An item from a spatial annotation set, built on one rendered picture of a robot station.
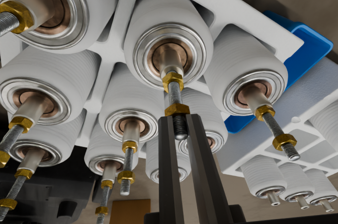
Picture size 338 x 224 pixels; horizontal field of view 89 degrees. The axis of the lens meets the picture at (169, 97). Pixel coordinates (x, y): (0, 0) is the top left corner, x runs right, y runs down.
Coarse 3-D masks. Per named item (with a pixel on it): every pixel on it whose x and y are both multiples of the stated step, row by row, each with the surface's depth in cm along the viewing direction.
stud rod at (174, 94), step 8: (168, 72) 15; (176, 72) 16; (168, 88) 14; (176, 88) 14; (176, 96) 13; (176, 120) 11; (184, 120) 11; (176, 128) 11; (184, 128) 11; (176, 136) 11; (184, 136) 11
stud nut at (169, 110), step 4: (176, 104) 12; (180, 104) 12; (168, 108) 12; (172, 108) 11; (176, 108) 11; (180, 108) 11; (184, 108) 12; (188, 108) 12; (164, 112) 12; (168, 112) 11; (172, 112) 11; (176, 112) 11; (180, 112) 11; (184, 112) 11; (188, 112) 11; (172, 116) 11; (184, 116) 11
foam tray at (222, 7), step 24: (120, 0) 20; (192, 0) 31; (216, 0) 21; (240, 0) 21; (120, 24) 22; (216, 24) 23; (240, 24) 23; (264, 24) 23; (0, 48) 23; (24, 48) 24; (96, 48) 24; (120, 48) 24; (288, 48) 26; (96, 96) 30; (168, 96) 31; (144, 144) 44
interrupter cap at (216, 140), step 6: (210, 132) 26; (216, 132) 26; (186, 138) 27; (210, 138) 28; (216, 138) 27; (222, 138) 27; (180, 144) 28; (186, 144) 28; (210, 144) 29; (216, 144) 29; (222, 144) 29; (180, 150) 29; (186, 150) 29; (216, 150) 30
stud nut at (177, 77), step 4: (172, 72) 14; (164, 76) 15; (168, 76) 14; (172, 76) 14; (176, 76) 14; (180, 76) 14; (164, 80) 14; (168, 80) 14; (172, 80) 14; (176, 80) 14; (180, 80) 14; (164, 84) 14; (180, 84) 14; (164, 88) 15; (180, 88) 15
